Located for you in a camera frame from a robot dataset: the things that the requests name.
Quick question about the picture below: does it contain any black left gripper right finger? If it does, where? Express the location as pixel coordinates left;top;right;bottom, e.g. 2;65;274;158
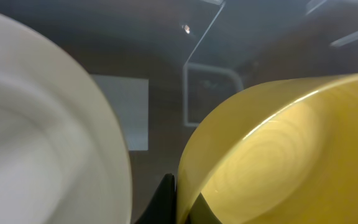
187;194;222;224

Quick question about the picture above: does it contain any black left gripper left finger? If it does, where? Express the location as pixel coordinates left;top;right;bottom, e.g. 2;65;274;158
135;174;176;224

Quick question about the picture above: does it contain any yellow bowl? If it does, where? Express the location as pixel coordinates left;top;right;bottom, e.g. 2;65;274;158
176;73;358;223

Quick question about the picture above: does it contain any cream plate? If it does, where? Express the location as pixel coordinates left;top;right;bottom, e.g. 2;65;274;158
0;14;132;223

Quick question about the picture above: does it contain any white label in container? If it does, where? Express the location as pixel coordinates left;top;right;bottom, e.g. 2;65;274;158
92;74;149;151

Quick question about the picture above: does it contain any clear plastic storage container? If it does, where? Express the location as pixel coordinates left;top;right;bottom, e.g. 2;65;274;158
0;0;358;222

